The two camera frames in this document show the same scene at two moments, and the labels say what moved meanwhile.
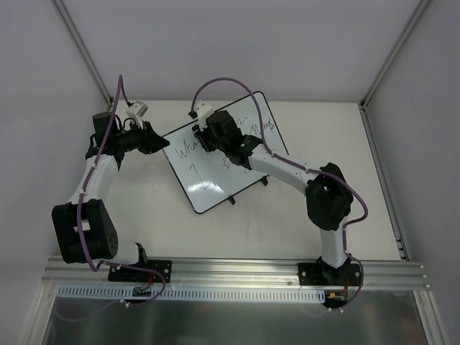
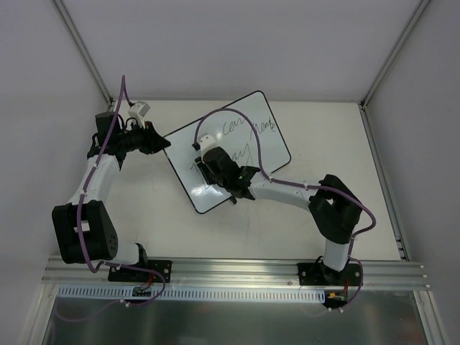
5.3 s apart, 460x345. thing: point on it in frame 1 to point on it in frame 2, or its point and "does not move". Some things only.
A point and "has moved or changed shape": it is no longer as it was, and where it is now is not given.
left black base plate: x=117 y=274 does not move
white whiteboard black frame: x=205 y=177 has moved or changed shape
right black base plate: x=313 y=274 does not move
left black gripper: x=146 y=137 does not move
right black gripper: x=204 y=138 to x=205 y=171
